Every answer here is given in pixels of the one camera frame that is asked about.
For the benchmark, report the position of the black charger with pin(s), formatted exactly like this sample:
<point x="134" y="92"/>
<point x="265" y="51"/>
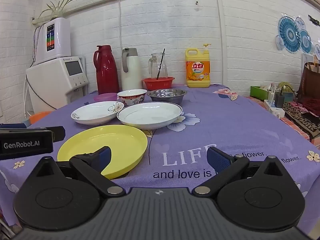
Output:
<point x="279" y="101"/>

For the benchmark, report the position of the white power strip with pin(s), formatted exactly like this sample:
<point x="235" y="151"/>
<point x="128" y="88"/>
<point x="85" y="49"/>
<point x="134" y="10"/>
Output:
<point x="272" y="110"/>

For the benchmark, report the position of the white plate with blue rim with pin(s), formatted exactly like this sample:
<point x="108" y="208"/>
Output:
<point x="150" y="116"/>

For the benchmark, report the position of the white plate with floral print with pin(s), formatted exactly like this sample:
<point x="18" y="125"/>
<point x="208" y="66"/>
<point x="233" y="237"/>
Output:
<point x="92" y="112"/>

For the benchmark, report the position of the dark patterned cloth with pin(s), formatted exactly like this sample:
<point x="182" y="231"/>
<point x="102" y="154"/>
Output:
<point x="300" y="122"/>

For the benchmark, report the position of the red patterned ceramic bowl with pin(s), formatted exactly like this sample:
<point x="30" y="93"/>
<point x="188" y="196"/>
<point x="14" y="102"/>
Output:
<point x="132" y="98"/>

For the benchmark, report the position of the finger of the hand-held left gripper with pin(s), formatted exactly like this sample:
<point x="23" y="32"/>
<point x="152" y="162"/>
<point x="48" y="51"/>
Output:
<point x="58" y="133"/>

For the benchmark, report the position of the purple floral tablecloth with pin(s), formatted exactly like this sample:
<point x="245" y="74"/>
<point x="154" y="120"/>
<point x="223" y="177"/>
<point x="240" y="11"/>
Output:
<point x="225" y="120"/>

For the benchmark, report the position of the yellow detergent bottle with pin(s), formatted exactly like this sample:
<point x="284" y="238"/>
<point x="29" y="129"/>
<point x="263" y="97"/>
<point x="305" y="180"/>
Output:
<point x="197" y="75"/>

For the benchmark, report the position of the white water purifier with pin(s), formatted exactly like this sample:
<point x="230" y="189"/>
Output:
<point x="60" y="40"/>

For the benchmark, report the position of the yellow plastic plate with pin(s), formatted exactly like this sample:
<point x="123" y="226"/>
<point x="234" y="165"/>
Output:
<point x="105" y="137"/>

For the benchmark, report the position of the red plastic basket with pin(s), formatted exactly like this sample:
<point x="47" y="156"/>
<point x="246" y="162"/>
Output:
<point x="157" y="83"/>

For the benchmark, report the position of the white water dispenser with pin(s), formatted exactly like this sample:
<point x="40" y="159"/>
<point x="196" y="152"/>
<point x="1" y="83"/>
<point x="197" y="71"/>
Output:
<point x="50" y="80"/>

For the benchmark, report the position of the white thermos jug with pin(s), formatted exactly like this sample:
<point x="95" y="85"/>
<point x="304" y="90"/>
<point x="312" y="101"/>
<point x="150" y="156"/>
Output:
<point x="131" y="75"/>

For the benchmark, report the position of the medium blue paper fan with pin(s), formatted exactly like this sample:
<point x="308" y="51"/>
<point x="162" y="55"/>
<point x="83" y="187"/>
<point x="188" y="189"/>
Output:
<point x="306" y="41"/>

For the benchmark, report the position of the purple plastic bowl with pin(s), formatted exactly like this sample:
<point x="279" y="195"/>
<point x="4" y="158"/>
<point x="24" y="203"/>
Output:
<point x="105" y="97"/>

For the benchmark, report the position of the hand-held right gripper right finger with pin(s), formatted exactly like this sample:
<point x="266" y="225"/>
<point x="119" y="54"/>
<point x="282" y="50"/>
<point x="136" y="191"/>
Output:
<point x="218" y="158"/>

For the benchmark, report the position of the brown paper bag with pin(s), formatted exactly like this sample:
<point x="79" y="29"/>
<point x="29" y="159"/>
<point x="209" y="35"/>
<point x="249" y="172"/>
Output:
<point x="310" y="80"/>

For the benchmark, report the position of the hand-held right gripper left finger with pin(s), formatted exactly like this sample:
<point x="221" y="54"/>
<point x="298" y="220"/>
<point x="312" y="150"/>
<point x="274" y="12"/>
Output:
<point x="103" y="156"/>

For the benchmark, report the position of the green box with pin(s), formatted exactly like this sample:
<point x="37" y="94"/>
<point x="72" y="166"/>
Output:
<point x="257" y="92"/>

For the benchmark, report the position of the orange plastic stool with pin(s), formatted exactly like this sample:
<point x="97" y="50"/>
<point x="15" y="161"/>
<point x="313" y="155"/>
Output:
<point x="40" y="116"/>

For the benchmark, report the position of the green potted plant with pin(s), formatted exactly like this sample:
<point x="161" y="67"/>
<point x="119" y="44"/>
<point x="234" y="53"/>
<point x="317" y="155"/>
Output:
<point x="58" y="10"/>

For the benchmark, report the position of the dark stirring stick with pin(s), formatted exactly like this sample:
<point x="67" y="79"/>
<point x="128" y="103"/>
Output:
<point x="161" y="62"/>

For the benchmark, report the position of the glass pitcher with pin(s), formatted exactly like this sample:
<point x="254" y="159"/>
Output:
<point x="153" y="67"/>

